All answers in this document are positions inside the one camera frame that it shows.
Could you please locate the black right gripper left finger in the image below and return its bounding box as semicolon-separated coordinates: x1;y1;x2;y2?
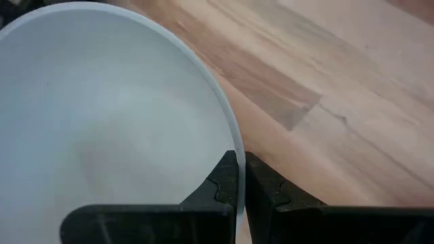
60;150;239;244

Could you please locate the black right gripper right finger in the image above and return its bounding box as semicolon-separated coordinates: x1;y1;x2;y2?
245;151;434;244

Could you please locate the large plain white bowl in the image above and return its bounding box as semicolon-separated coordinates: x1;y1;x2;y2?
0;1;247;244

